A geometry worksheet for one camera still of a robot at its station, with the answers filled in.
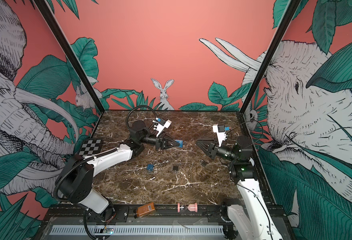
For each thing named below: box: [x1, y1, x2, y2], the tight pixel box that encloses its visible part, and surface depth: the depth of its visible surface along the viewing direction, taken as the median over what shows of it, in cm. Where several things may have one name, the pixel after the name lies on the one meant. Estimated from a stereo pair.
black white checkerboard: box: [78, 138, 102, 158], surface depth 97 cm
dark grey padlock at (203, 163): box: [199, 159, 207, 168], surface depth 95 cm
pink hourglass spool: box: [177, 202, 198, 213], surface depth 76 cm
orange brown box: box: [137, 202, 156, 218], surface depth 74 cm
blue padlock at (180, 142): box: [175, 140, 183, 148], surface depth 68 cm
